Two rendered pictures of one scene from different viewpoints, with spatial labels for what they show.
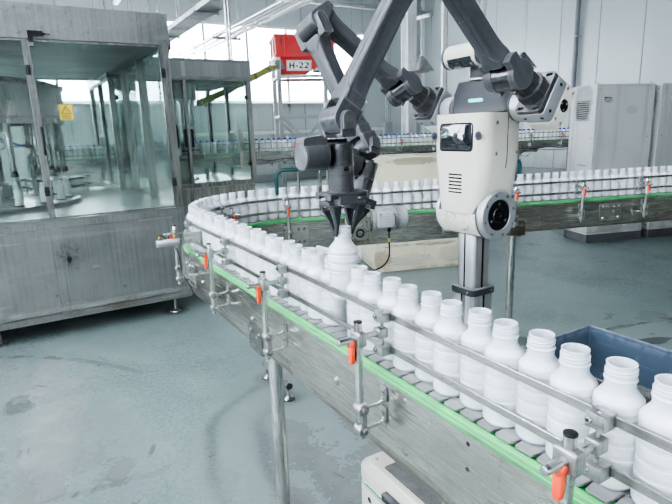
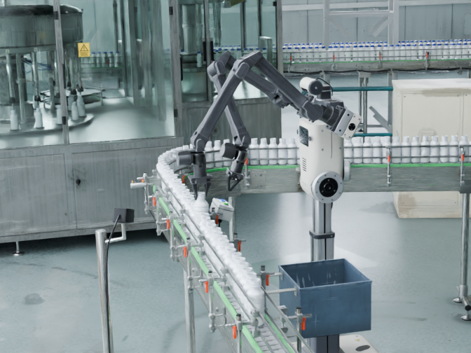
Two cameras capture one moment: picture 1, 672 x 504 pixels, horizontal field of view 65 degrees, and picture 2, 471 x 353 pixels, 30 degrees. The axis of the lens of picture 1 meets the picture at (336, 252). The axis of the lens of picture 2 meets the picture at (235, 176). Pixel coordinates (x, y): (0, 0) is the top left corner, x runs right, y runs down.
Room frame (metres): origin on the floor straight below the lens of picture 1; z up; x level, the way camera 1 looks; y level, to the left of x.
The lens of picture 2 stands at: (-2.42, -1.30, 2.20)
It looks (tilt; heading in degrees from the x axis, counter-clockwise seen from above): 13 degrees down; 17
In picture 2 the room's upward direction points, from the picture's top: 2 degrees counter-clockwise
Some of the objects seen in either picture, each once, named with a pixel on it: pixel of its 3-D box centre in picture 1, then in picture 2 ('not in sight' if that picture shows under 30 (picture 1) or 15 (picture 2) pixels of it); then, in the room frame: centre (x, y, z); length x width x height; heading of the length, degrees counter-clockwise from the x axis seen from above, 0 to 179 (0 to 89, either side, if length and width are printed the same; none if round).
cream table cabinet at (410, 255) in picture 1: (415, 209); (455, 146); (5.71, -0.88, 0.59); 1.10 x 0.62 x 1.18; 102
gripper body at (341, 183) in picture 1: (341, 183); (200, 171); (1.17, -0.02, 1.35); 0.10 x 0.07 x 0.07; 121
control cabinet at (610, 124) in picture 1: (606, 162); not in sight; (6.68, -3.43, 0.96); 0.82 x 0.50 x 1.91; 102
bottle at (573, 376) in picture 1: (571, 404); (231, 270); (0.66, -0.32, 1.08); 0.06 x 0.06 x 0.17
